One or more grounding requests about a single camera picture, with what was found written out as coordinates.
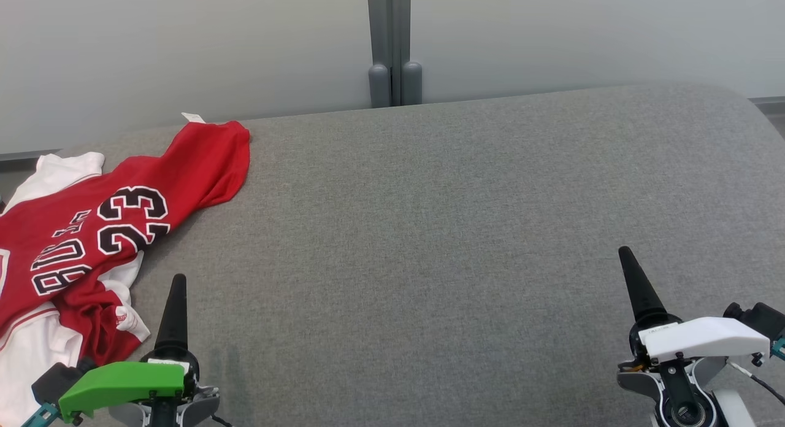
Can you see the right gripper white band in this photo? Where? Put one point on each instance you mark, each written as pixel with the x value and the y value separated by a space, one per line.
pixel 705 340

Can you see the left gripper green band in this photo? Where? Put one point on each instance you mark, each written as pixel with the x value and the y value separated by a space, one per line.
pixel 122 381

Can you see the red white jersey number 23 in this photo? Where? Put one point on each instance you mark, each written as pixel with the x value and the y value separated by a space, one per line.
pixel 122 188

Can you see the grey fabric sofa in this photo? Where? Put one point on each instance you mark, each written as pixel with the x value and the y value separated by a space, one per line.
pixel 429 261

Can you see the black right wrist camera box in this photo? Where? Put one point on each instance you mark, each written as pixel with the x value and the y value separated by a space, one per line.
pixel 760 319

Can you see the grey partition frame post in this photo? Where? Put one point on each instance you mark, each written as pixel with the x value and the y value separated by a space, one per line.
pixel 395 40

